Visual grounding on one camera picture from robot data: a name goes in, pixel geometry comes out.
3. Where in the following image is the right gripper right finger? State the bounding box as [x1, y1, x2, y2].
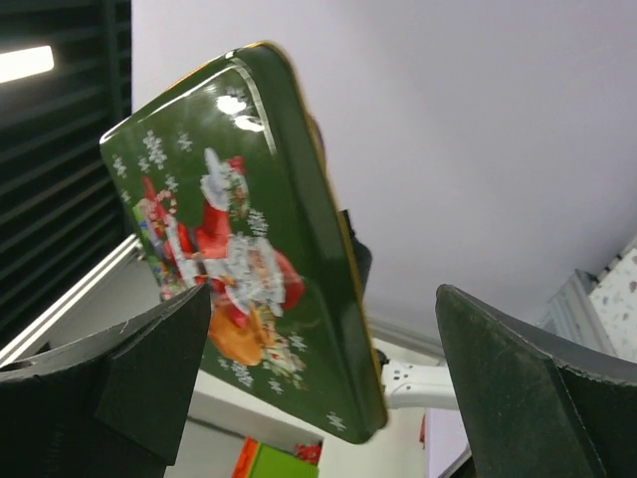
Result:
[435, 285, 636, 477]

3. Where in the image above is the gold tin lid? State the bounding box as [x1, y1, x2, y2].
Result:
[100, 42, 388, 444]

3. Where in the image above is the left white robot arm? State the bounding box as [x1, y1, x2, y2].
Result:
[376, 350, 459, 410]

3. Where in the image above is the aluminium frame rail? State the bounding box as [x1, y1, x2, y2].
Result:
[1, 234, 142, 366]

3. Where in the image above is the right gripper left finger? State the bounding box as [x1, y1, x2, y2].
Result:
[1, 286, 211, 478]

